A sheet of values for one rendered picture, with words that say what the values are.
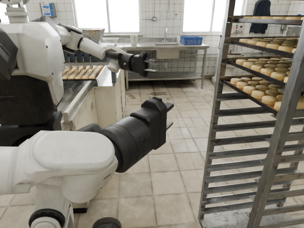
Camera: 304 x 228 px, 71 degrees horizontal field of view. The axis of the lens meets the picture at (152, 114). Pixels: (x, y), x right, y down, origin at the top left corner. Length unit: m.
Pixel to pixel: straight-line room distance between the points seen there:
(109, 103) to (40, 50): 1.44
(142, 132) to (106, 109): 1.70
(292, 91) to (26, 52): 0.74
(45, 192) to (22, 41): 0.59
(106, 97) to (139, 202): 0.98
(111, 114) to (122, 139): 1.74
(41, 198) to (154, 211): 1.06
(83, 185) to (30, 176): 0.08
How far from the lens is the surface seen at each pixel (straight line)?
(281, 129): 0.77
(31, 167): 0.31
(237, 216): 1.75
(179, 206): 1.91
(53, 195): 1.00
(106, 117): 2.12
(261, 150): 1.46
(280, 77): 0.85
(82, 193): 0.38
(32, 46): 0.67
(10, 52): 0.61
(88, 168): 0.31
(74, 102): 1.49
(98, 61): 2.04
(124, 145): 0.36
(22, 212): 2.13
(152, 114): 0.43
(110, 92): 2.01
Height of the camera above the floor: 1.42
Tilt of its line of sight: 25 degrees down
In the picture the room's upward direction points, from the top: straight up
